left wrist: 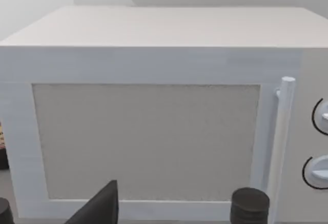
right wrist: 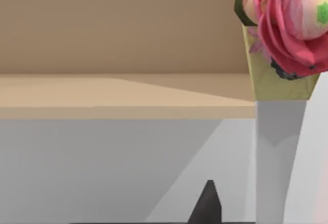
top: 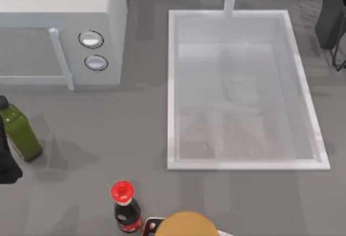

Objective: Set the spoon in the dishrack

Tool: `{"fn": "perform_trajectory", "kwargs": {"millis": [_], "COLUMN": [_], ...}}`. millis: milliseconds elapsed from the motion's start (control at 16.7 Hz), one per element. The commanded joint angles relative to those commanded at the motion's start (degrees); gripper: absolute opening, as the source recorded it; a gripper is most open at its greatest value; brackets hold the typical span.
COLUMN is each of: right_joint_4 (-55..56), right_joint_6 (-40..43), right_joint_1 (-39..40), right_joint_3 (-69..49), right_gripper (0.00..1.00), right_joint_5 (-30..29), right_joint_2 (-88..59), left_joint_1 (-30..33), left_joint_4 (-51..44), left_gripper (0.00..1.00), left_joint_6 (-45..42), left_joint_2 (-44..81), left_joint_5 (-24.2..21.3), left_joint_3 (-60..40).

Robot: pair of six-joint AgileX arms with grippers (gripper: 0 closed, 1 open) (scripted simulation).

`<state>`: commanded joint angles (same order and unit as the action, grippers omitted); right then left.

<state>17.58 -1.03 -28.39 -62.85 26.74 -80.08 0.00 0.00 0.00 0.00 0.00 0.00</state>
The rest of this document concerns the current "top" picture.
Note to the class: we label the white sink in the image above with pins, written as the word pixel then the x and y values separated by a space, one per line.
pixel 243 98

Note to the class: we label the small microwave knob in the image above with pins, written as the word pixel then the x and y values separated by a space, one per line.
pixel 96 62

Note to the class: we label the large microwave knob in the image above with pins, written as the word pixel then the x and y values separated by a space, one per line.
pixel 91 39

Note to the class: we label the dark bottle with red cap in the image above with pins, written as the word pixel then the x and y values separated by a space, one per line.
pixel 126 209

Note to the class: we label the round brown bread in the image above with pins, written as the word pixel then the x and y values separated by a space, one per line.
pixel 186 223

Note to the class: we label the white and red tray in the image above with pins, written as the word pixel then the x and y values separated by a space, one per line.
pixel 151 226

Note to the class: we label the green bottle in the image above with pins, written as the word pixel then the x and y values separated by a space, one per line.
pixel 21 133

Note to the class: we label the pale microwave oven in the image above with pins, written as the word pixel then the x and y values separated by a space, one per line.
pixel 35 17

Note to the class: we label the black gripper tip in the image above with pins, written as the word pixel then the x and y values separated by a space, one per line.
pixel 6 160

